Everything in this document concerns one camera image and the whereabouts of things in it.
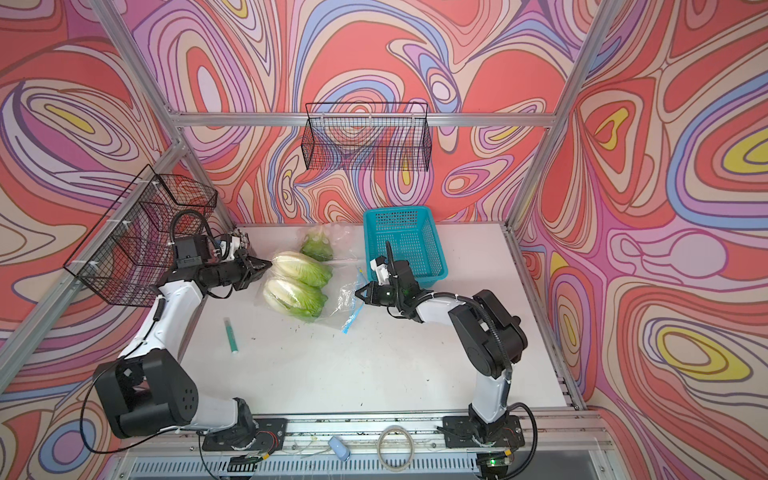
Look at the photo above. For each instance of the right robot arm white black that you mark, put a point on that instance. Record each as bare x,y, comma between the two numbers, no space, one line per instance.
490,336

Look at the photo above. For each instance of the small clear bag pink seal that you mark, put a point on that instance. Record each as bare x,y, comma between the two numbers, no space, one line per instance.
345,239

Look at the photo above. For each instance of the chinese cabbage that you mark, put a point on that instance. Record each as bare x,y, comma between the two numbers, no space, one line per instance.
302,268
294,298

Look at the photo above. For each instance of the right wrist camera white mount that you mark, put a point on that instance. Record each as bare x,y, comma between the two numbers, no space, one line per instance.
380,267

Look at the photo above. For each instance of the green marker pen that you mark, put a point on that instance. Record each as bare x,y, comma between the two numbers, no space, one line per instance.
231,336

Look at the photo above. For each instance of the clear cup of pens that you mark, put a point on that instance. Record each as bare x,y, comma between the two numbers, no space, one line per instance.
245,242

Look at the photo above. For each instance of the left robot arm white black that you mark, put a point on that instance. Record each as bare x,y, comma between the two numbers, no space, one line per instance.
146,391

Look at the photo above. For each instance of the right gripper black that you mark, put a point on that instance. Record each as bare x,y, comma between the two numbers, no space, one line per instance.
373,293

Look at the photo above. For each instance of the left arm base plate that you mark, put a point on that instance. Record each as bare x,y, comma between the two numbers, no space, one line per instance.
267,436

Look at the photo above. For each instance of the teal plastic basket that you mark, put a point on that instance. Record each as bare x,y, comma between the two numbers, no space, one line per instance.
413,236

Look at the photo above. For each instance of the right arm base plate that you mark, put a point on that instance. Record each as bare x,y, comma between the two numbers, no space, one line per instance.
470,432

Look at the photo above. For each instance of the black wire basket back wall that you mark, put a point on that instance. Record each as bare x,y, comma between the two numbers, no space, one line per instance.
365,136

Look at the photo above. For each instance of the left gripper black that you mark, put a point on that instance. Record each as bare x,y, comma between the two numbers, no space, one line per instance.
244,262

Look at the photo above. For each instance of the black wire basket wall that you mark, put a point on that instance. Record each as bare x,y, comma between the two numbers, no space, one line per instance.
125,255
365,136

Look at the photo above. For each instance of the black wire basket left wall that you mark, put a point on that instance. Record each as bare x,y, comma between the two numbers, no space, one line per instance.
125,255

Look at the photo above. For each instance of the clear zip-top bag blue seal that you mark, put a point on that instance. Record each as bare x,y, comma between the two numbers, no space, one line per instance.
342,306

